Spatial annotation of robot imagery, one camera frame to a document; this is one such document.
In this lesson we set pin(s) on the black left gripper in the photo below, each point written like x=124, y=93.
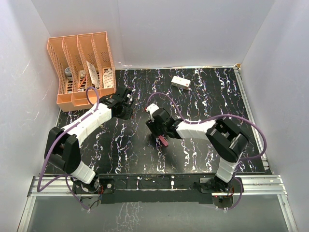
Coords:
x=128, y=113

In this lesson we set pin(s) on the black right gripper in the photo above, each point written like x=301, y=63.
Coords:
x=152, y=126

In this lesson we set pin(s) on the pink strap keychain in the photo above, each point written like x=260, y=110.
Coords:
x=163, y=140

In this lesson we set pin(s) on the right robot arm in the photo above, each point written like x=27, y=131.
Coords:
x=227, y=138

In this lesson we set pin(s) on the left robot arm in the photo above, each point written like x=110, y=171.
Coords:
x=63, y=144

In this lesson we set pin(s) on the white pouch in organizer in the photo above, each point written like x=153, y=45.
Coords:
x=108, y=78

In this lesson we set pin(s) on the white packet in organizer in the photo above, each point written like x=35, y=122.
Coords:
x=93, y=74

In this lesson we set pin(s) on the white cardboard box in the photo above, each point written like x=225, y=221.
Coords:
x=180, y=82

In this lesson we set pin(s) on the orange plastic file organizer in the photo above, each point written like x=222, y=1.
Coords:
x=74, y=51

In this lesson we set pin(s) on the round tin in organizer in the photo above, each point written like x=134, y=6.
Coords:
x=68, y=73

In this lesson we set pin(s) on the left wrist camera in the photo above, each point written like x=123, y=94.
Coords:
x=129, y=96

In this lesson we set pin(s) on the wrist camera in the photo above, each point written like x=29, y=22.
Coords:
x=150, y=110
x=129, y=96

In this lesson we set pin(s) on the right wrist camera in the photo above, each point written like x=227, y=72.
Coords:
x=150, y=110

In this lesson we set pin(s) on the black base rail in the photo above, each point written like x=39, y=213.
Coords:
x=163, y=188

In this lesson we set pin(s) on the aluminium frame rail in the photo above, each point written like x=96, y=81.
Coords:
x=261, y=207

